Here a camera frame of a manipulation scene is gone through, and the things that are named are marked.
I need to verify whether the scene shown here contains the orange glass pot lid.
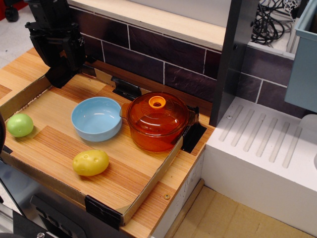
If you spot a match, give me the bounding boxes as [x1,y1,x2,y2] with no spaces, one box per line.
[121,92,190,136]

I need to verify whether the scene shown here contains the tangled black cables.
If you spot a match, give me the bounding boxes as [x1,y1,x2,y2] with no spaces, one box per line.
[250,0,302,46]

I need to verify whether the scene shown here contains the teal plastic bin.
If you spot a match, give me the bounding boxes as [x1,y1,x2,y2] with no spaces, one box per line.
[285,0,317,112]

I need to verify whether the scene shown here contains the cardboard fence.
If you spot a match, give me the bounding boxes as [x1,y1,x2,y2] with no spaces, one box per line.
[0,56,208,230]

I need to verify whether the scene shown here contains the green plastic pear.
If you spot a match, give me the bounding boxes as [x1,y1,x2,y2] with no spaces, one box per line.
[6,114,34,137]

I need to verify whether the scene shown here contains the light blue bowl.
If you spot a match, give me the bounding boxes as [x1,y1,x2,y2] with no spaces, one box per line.
[71,97,122,142]

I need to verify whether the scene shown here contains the light wooden shelf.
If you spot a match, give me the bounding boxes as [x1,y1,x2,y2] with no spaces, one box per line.
[68,0,226,51]

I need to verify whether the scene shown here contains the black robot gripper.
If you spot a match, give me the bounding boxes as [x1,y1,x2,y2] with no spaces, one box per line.
[25,0,86,72]

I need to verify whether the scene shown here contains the dark grey vertical post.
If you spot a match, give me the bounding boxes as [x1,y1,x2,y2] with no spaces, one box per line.
[209,0,259,127]

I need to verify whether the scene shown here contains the white sink drainboard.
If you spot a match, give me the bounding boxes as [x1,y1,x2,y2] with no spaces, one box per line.
[202,98,317,236]

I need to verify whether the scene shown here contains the orange glass pot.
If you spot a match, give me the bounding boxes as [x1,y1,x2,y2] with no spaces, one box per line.
[120,100,196,152]

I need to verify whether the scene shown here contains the yellow plastic potato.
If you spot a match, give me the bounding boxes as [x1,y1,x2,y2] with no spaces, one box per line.
[72,149,109,177]

